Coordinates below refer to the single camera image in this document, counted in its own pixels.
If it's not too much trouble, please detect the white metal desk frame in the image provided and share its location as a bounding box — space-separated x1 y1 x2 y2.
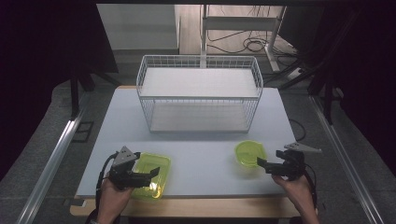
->
199 4 288 73

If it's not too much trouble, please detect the white wire shelf rack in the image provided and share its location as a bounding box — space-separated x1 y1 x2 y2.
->
135 54 264 134

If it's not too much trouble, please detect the white power strip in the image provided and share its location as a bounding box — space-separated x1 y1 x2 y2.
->
286 66 304 82

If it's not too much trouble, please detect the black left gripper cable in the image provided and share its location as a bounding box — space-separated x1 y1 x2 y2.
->
92 151 120 224

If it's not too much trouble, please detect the round green plastic bowl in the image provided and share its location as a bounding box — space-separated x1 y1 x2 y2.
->
233 139 268 168

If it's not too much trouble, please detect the white cabinet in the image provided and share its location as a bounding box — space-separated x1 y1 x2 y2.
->
95 3 181 55

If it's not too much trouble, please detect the aluminium floor rail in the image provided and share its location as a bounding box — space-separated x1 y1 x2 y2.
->
15 92 92 224
307 92 387 224

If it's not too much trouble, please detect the person's left hand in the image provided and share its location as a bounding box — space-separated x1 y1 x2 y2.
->
98 177 135 220

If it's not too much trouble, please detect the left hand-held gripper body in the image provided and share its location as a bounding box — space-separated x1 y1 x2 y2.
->
107 145 149 191

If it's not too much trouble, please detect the black metal stand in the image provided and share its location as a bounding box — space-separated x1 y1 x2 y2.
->
68 63 122 120
264 8 365 126

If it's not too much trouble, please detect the person's right hand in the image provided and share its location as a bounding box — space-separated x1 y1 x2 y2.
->
271 174 314 211

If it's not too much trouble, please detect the thin black floor cable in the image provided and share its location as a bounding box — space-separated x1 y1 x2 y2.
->
289 118 307 143

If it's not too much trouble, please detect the tangle of black floor cables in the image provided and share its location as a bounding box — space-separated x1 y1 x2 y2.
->
206 5 300 57

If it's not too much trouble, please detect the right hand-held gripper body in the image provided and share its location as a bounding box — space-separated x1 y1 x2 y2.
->
270 142 322 182

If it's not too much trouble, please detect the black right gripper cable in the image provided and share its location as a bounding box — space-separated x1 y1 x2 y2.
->
303 162 319 210

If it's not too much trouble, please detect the rectangular green plastic container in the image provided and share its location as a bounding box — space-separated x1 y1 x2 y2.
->
130 151 172 201

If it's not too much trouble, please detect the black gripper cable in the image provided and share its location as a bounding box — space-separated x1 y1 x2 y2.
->
303 162 319 210
92 151 120 224

